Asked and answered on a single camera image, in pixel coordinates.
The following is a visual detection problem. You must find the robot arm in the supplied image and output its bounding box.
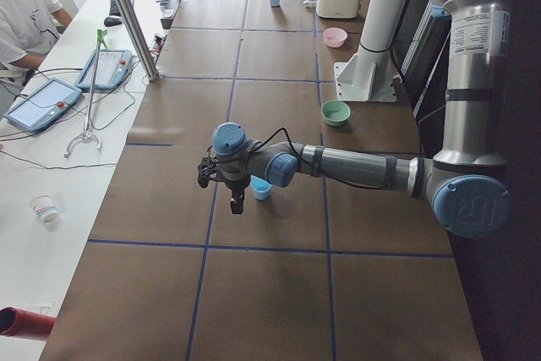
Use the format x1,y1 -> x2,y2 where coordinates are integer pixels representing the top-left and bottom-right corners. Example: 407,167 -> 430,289
198,0 -> 516,238

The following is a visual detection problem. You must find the white mounting pillar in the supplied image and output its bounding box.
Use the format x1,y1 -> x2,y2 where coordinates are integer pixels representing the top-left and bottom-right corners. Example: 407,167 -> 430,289
334,0 -> 406,102

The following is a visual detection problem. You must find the pink bowl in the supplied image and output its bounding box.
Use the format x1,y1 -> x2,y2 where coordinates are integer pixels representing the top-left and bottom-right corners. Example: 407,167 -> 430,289
323,27 -> 348,48

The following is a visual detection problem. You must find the red cylinder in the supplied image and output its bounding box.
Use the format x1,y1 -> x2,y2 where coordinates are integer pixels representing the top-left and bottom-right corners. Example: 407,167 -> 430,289
1,307 -> 56,341

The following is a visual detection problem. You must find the white paper cup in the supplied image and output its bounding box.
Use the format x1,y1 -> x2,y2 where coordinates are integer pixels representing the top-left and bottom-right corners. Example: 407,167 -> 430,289
29,195 -> 58,223

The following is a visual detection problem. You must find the teach pendant tablet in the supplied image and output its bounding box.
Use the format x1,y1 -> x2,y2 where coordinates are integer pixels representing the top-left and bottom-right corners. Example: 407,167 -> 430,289
75,49 -> 133,92
3,79 -> 82,132

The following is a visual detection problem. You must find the metal reacher grabber tool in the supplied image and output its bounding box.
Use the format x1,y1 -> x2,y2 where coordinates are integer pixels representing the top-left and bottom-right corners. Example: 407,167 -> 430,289
63,29 -> 107,159

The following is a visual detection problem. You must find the near teach pendant tablet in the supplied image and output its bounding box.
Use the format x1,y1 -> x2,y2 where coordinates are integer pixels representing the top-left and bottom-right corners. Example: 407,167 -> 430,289
3,79 -> 82,132

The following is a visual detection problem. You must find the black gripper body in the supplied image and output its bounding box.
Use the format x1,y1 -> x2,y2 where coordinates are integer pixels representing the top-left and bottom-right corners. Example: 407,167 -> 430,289
225,178 -> 249,194

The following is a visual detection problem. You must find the cream toaster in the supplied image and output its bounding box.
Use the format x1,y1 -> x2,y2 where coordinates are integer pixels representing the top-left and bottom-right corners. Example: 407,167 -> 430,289
316,0 -> 361,19

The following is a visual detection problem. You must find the black computer mouse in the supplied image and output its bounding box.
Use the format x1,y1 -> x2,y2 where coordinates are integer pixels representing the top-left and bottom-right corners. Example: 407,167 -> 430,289
103,15 -> 123,27

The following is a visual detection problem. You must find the aluminium frame post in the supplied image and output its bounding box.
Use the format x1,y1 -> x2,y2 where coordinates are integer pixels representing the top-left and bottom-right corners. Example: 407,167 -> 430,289
116,0 -> 159,83

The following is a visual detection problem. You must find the far teach pendant tablet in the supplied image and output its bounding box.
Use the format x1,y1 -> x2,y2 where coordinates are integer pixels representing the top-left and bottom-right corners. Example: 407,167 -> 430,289
75,49 -> 133,92

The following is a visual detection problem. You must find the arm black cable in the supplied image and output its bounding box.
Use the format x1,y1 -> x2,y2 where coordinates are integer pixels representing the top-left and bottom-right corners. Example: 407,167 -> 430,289
205,127 -> 381,189

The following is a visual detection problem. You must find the seated person white shirt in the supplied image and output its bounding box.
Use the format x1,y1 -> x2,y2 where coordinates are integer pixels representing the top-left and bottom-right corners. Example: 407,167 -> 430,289
1,0 -> 72,112

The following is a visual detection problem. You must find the light blue plastic cup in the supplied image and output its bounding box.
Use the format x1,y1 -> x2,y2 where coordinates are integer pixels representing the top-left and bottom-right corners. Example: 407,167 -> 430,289
250,175 -> 272,200

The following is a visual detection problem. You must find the green bowl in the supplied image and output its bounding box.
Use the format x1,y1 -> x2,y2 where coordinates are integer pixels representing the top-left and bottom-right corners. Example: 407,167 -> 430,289
321,100 -> 351,127

